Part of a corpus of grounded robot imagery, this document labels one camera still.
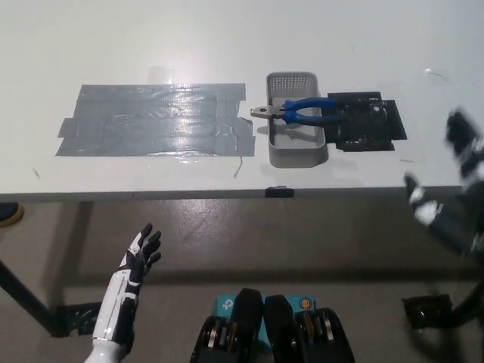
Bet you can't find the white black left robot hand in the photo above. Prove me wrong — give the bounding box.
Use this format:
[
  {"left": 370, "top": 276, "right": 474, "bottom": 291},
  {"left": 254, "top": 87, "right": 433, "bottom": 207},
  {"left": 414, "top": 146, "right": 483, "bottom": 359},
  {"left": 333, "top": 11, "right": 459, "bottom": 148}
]
[{"left": 92, "top": 222, "right": 163, "bottom": 356}]

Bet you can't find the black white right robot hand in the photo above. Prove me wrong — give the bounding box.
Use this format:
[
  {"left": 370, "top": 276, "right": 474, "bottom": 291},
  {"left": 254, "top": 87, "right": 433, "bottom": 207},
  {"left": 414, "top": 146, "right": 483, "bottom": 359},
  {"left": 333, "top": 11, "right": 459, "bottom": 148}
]
[{"left": 403, "top": 107, "right": 484, "bottom": 262}]

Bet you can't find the blue handled plier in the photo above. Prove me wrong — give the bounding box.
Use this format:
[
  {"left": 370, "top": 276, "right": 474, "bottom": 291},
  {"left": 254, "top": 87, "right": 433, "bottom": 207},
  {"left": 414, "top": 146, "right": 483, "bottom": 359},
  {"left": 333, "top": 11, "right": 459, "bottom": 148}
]
[{"left": 250, "top": 98, "right": 347, "bottom": 126}]

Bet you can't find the grey plastic basket container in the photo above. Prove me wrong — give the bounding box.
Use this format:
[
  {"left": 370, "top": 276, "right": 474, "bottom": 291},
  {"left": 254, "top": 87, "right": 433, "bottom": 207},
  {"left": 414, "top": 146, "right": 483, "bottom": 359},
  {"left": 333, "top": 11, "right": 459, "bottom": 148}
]
[{"left": 265, "top": 71, "right": 328, "bottom": 168}]

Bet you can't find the teal cardboard box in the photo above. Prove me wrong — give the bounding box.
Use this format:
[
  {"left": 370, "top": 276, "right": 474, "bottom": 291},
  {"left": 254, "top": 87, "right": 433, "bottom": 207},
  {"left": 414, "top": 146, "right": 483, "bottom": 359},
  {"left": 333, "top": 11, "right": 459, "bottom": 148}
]
[{"left": 214, "top": 294, "right": 317, "bottom": 347}]

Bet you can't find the black table leg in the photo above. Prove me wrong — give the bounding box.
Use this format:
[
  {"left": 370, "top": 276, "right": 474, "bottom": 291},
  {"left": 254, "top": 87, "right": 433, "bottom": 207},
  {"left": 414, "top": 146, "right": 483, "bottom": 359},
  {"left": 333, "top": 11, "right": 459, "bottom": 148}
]
[{"left": 0, "top": 259, "right": 57, "bottom": 337}]

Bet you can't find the black tape patch on table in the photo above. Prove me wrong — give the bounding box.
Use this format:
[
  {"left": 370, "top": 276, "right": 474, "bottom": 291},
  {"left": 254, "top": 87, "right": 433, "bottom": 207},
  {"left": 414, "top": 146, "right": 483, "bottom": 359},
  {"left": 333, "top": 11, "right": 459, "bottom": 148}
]
[{"left": 324, "top": 90, "right": 408, "bottom": 154}]

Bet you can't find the small black tape strip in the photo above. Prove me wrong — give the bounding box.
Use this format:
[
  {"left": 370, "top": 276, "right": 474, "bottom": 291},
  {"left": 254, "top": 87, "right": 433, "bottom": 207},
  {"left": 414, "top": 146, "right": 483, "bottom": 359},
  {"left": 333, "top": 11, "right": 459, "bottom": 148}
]
[{"left": 264, "top": 185, "right": 295, "bottom": 199}]

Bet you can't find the grey duct tape patch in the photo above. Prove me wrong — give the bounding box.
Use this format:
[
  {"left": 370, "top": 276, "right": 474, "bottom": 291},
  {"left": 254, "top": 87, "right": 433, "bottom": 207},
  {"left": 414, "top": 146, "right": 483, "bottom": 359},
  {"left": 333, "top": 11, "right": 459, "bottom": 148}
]
[{"left": 54, "top": 82, "right": 257, "bottom": 158}]

